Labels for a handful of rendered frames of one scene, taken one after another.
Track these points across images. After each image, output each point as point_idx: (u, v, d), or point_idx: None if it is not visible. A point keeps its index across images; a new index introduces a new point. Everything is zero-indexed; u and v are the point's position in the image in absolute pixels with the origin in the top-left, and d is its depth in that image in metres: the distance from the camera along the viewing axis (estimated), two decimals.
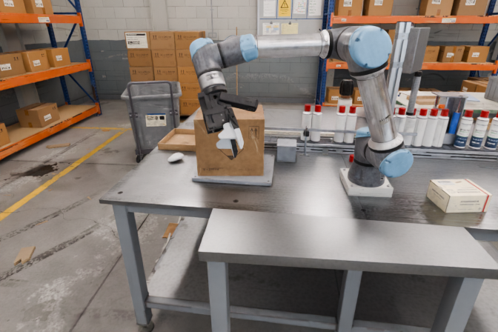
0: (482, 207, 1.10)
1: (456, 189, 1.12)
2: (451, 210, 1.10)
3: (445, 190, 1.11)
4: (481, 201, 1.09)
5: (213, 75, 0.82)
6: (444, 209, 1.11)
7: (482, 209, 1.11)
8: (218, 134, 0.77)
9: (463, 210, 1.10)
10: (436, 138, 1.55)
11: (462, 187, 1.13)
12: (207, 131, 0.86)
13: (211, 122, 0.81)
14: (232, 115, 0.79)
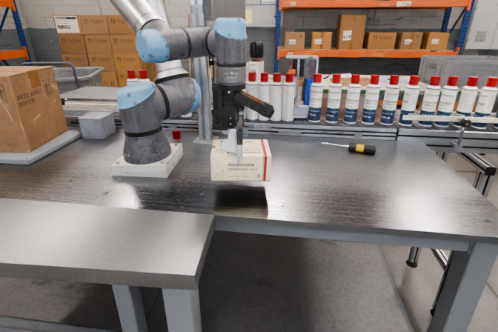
0: (261, 175, 0.79)
1: None
2: (218, 176, 0.79)
3: (213, 150, 0.80)
4: (258, 166, 0.78)
5: (233, 75, 0.71)
6: (211, 176, 0.80)
7: (262, 177, 0.80)
8: (221, 143, 0.76)
9: (236, 178, 0.79)
10: (283, 110, 1.26)
11: None
12: None
13: (218, 122, 0.77)
14: (239, 129, 0.74)
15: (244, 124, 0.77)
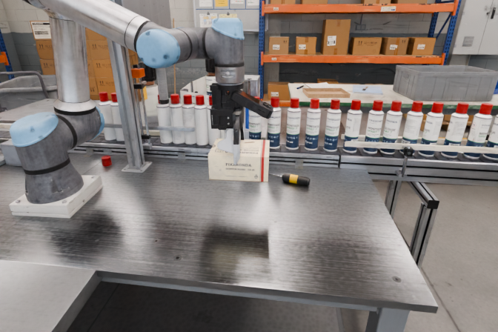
0: (259, 176, 0.79)
1: None
2: (216, 176, 0.80)
3: (212, 149, 0.81)
4: (255, 167, 0.78)
5: (229, 75, 0.71)
6: (210, 175, 0.81)
7: (260, 178, 0.79)
8: (218, 142, 0.77)
9: (234, 178, 0.79)
10: (221, 134, 1.18)
11: (241, 147, 0.82)
12: None
13: (216, 121, 0.78)
14: (236, 129, 0.74)
15: (241, 124, 0.77)
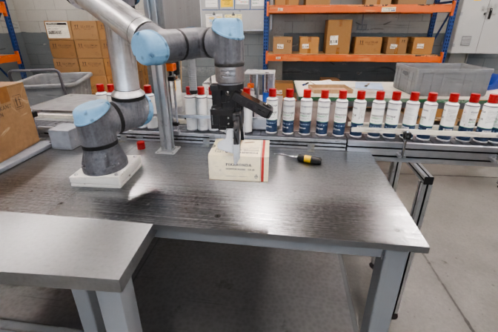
0: (259, 176, 0.79)
1: None
2: (216, 176, 0.80)
3: (212, 149, 0.81)
4: (255, 167, 0.78)
5: (229, 75, 0.71)
6: (210, 174, 0.81)
7: (260, 178, 0.79)
8: (218, 142, 0.77)
9: (234, 178, 0.79)
10: None
11: (241, 147, 0.82)
12: None
13: (216, 121, 0.78)
14: (236, 129, 0.74)
15: (241, 124, 0.77)
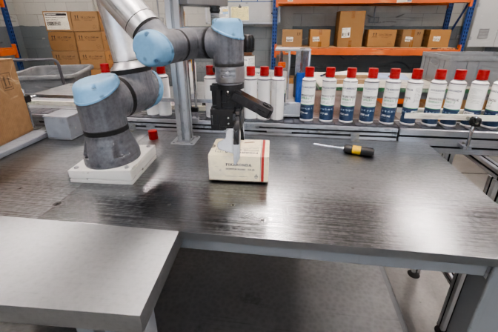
0: (259, 176, 0.79)
1: None
2: (216, 176, 0.80)
3: (212, 149, 0.81)
4: (255, 167, 0.78)
5: (229, 75, 0.71)
6: (210, 175, 0.81)
7: (260, 178, 0.79)
8: (218, 142, 0.77)
9: (234, 178, 0.79)
10: (272, 107, 1.13)
11: (241, 147, 0.82)
12: None
13: (216, 121, 0.78)
14: (236, 129, 0.74)
15: (241, 124, 0.77)
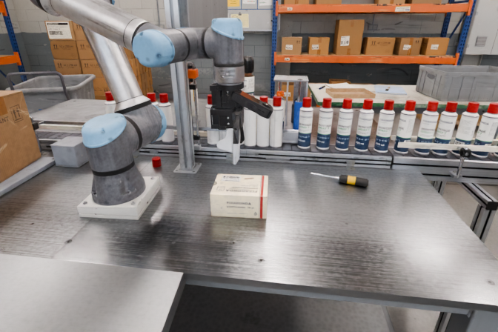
0: (258, 213, 0.83)
1: (232, 187, 0.86)
2: (218, 213, 0.84)
3: (213, 187, 0.86)
4: (254, 205, 0.82)
5: (228, 75, 0.71)
6: (211, 211, 0.86)
7: (259, 215, 0.83)
8: (218, 142, 0.76)
9: (234, 215, 0.84)
10: (271, 135, 1.18)
11: (241, 185, 0.87)
12: None
13: (216, 121, 0.78)
14: (236, 127, 0.74)
15: (241, 124, 0.77)
